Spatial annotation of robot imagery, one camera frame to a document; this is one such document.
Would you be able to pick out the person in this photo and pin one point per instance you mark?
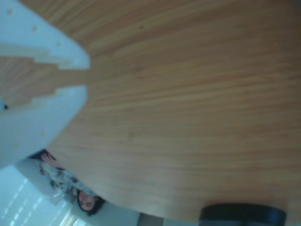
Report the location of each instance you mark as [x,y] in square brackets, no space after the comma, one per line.
[87,202]

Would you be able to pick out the black round object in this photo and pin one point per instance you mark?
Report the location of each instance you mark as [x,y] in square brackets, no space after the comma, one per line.
[242,215]

